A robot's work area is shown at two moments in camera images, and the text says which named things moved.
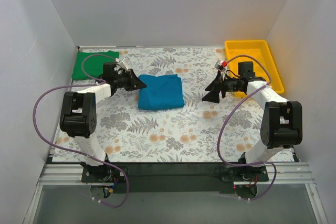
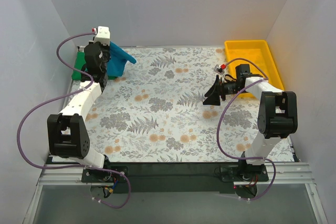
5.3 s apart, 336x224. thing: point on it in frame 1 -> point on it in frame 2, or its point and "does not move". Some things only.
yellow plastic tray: [258, 51] does not move
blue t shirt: [164, 92] -> [118, 57]
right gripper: [221, 86] does not move
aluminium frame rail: [57, 174] does not move
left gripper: [130, 80] -> [105, 51]
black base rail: [172, 177] does not move
